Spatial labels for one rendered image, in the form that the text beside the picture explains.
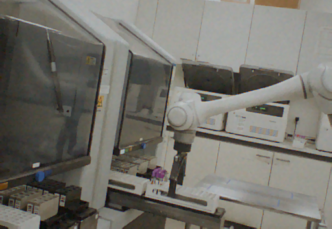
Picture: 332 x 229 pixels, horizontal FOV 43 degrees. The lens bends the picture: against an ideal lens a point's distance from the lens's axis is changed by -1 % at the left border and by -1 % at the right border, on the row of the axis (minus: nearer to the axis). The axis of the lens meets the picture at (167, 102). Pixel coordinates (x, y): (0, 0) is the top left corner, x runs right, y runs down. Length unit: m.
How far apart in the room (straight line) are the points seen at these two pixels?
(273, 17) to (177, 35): 1.00
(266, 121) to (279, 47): 0.78
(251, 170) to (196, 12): 1.71
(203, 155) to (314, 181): 1.04
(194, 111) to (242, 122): 2.50
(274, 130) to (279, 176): 0.42
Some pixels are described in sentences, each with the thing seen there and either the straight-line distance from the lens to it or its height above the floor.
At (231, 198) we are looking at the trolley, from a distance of 2.02.
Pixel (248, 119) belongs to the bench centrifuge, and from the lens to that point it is 4.03.
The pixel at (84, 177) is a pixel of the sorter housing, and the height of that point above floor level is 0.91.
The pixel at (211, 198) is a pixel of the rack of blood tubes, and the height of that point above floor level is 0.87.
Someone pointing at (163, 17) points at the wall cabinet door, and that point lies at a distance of 4.59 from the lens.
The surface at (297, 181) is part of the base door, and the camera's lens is 4.06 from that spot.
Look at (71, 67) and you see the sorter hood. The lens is 1.35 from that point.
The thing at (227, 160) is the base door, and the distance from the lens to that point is 4.08.
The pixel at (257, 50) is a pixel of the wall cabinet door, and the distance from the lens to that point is 4.33.
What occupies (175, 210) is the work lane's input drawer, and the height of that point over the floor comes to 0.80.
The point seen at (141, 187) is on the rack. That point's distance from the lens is 1.81.
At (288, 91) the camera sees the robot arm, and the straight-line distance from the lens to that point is 1.70.
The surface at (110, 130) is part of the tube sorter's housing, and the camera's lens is 1.73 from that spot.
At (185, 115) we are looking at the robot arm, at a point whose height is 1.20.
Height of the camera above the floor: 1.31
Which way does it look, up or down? 3 degrees down
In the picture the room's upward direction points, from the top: 9 degrees clockwise
